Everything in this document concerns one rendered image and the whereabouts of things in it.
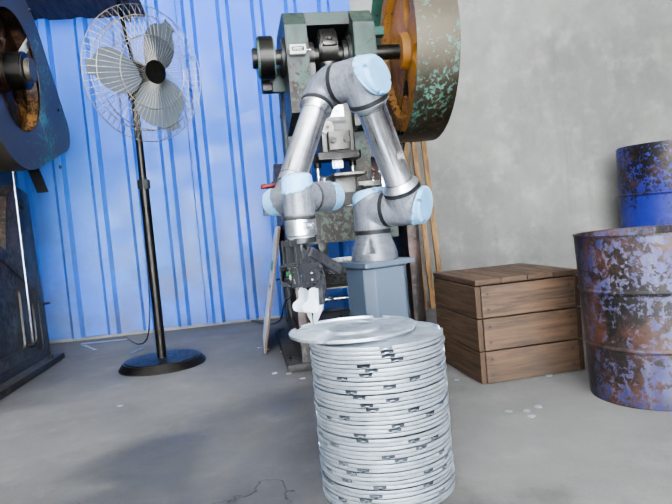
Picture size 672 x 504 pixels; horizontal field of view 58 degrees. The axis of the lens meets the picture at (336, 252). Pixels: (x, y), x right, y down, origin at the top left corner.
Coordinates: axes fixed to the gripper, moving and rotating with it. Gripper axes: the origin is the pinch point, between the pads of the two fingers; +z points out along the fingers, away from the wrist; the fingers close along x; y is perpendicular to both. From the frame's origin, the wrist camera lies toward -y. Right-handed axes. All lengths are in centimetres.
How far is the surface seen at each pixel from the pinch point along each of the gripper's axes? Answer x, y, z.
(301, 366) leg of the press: -76, -52, 33
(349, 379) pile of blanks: 26.1, 14.0, 8.2
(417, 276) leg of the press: -50, -96, 3
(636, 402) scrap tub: 44, -74, 34
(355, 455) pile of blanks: 25.9, 14.1, 23.5
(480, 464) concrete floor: 31, -19, 36
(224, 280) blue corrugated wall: -215, -103, 7
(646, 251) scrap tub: 49, -74, -8
